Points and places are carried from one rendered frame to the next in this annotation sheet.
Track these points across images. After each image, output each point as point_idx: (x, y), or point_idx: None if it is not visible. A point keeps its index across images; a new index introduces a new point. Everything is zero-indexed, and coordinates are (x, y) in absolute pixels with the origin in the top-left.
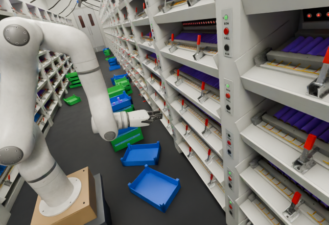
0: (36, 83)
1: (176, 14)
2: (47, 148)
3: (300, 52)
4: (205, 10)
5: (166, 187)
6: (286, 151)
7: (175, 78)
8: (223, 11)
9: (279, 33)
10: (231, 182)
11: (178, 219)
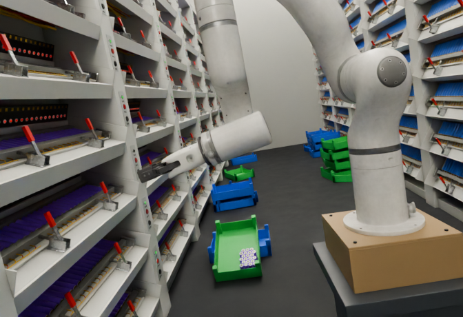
0: (291, 15)
1: (47, 7)
2: (351, 124)
3: None
4: (91, 27)
5: None
6: (138, 132)
7: (2, 171)
8: (107, 36)
9: None
10: (148, 216)
11: None
